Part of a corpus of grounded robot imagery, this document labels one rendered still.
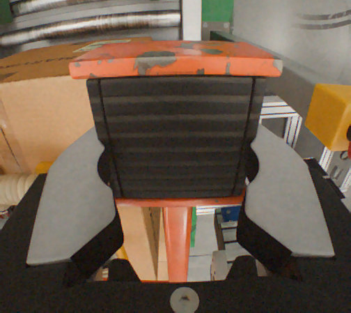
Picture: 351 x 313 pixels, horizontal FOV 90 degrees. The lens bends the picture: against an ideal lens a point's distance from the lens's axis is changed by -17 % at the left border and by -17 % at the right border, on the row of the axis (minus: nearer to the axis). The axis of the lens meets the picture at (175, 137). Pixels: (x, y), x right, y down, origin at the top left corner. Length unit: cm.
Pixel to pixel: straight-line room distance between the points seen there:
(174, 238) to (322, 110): 24
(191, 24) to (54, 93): 41
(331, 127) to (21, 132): 42
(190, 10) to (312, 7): 95
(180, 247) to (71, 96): 21
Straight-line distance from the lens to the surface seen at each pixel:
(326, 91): 30
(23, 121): 34
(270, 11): 129
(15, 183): 30
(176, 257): 21
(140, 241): 47
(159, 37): 70
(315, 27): 144
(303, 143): 143
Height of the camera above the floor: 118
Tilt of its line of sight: 58 degrees down
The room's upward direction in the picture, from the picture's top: 179 degrees clockwise
